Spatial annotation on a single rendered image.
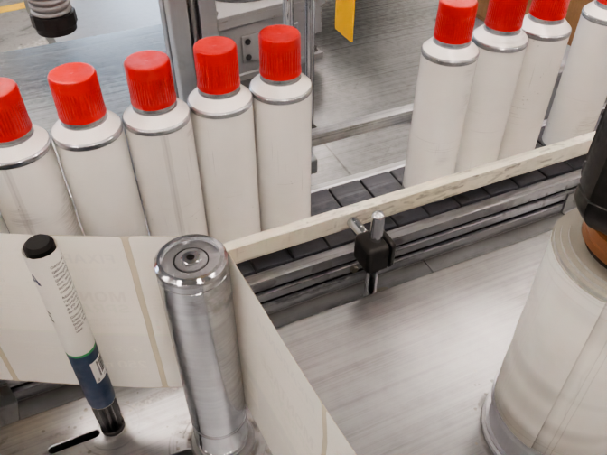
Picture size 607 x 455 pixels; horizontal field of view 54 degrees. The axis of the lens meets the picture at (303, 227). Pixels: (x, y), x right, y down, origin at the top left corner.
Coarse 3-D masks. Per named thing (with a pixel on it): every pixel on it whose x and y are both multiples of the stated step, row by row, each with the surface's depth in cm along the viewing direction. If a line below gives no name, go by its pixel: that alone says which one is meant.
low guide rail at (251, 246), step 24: (552, 144) 65; (576, 144) 65; (480, 168) 62; (504, 168) 62; (528, 168) 64; (408, 192) 59; (432, 192) 60; (456, 192) 61; (336, 216) 56; (360, 216) 57; (240, 240) 54; (264, 240) 54; (288, 240) 55
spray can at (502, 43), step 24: (504, 0) 52; (504, 24) 54; (480, 48) 55; (504, 48) 54; (480, 72) 57; (504, 72) 56; (480, 96) 58; (504, 96) 58; (480, 120) 60; (504, 120) 60; (480, 144) 61; (456, 168) 64
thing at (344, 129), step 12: (396, 108) 62; (408, 108) 62; (348, 120) 60; (360, 120) 60; (372, 120) 60; (384, 120) 61; (396, 120) 61; (408, 120) 62; (312, 132) 58; (324, 132) 58; (336, 132) 59; (348, 132) 60; (360, 132) 60; (312, 144) 59
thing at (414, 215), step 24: (552, 168) 68; (576, 168) 68; (336, 192) 64; (360, 192) 64; (384, 192) 64; (480, 192) 64; (504, 192) 65; (312, 216) 62; (408, 216) 62; (432, 216) 62; (312, 240) 59; (336, 240) 59; (240, 264) 56; (264, 264) 56
